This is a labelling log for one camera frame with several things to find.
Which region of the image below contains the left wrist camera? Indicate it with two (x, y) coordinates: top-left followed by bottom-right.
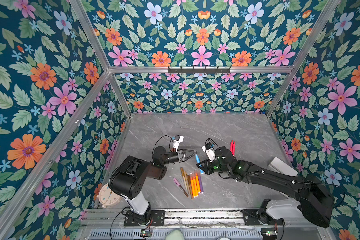
(172, 135), (184, 152)

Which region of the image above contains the pink cap brown pen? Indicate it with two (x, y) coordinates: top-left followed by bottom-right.
(173, 177), (189, 198)

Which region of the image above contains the purple highlighter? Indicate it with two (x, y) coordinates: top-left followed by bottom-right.
(198, 172), (204, 194)

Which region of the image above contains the white box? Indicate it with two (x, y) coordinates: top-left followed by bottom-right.
(268, 158), (298, 177)

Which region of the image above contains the blue highlighter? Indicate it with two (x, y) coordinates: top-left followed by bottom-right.
(194, 154), (205, 175)

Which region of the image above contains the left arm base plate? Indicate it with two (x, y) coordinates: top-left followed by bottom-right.
(124, 210), (166, 227)

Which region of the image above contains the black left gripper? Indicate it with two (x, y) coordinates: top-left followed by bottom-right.
(160, 149), (195, 167)

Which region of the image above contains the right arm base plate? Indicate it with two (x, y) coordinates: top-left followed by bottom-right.
(241, 199), (285, 226)

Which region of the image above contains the aluminium front rail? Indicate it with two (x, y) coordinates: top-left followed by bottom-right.
(79, 208), (317, 230)

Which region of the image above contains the beige pen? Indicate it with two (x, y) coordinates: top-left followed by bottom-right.
(184, 170), (193, 197)

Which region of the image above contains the gold brown pen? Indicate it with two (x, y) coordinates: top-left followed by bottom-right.
(180, 168), (189, 194)

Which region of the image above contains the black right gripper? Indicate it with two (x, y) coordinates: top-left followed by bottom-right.
(196, 159), (231, 177)

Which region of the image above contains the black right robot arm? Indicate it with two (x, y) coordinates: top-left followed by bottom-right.
(197, 146), (335, 228)

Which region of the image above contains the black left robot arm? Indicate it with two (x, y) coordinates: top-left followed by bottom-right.
(109, 146), (197, 216)

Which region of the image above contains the pink highlighter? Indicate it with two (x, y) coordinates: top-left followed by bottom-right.
(231, 141), (236, 156)
(230, 140), (234, 153)

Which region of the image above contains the round beige clock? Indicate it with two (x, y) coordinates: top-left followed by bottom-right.
(97, 183), (122, 209)

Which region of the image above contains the orange highlighter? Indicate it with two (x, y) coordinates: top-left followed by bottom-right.
(191, 174), (199, 197)
(195, 172), (202, 194)
(188, 175), (196, 199)

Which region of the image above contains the metal hook rack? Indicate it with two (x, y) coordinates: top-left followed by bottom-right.
(167, 66), (231, 75)

